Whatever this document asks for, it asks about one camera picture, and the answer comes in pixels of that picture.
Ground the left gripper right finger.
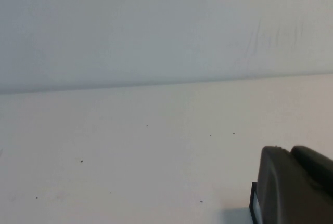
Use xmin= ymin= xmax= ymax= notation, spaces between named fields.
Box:
xmin=290 ymin=144 xmax=333 ymax=186

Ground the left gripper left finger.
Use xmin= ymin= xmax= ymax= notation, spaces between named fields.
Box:
xmin=257 ymin=145 xmax=333 ymax=224

